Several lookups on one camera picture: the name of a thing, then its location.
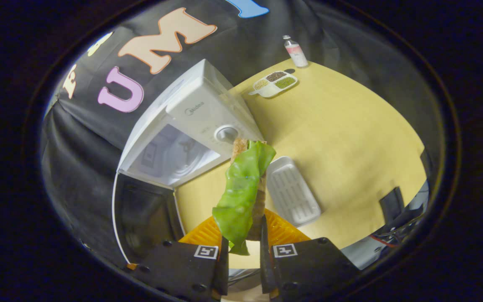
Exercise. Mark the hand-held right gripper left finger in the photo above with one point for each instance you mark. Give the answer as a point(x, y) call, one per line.
point(174, 268)

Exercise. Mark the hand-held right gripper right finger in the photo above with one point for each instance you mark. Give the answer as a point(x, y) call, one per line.
point(308, 268)

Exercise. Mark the sandwich with green lettuce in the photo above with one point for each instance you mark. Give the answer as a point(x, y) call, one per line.
point(241, 188)

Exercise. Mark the white microwave oven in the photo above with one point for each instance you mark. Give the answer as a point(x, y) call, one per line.
point(199, 100)

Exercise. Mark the white ribbed tray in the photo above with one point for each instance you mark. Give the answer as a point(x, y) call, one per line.
point(292, 193)

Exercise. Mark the small black block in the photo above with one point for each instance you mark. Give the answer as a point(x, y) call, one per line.
point(392, 203)

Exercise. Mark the white divided dish with grains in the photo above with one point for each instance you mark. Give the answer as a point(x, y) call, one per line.
point(268, 89)

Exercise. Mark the small bottle with pink label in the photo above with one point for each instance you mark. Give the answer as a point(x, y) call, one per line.
point(297, 52)

